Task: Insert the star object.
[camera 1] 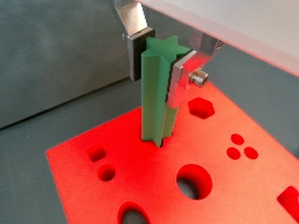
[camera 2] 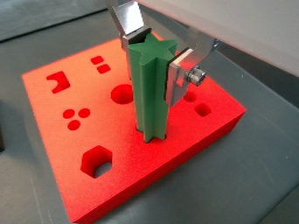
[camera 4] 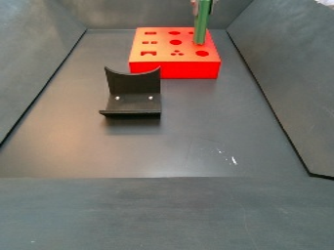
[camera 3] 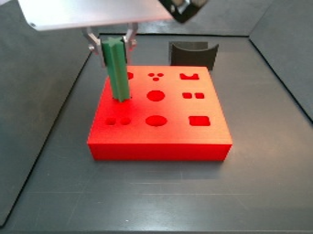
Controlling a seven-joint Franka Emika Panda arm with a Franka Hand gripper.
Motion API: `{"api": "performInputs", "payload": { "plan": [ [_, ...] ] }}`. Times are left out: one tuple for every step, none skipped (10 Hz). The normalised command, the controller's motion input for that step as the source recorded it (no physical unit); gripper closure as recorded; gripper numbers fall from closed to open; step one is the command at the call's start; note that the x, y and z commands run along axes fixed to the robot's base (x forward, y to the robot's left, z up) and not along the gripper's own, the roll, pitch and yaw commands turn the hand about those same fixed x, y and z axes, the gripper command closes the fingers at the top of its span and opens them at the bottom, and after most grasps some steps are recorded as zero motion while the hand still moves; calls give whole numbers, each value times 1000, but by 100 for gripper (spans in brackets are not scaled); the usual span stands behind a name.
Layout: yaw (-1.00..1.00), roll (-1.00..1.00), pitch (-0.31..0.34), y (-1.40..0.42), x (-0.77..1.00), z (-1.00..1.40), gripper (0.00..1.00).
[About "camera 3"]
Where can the green star-shaped peg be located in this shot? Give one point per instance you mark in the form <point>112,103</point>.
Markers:
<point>113,53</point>

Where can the silver metal gripper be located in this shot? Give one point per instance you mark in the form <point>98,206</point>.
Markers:
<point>58,14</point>

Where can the red shape sorter block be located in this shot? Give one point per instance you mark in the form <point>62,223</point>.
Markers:
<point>171,121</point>

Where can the black curved holder stand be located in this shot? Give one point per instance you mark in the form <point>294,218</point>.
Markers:
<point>197,54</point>

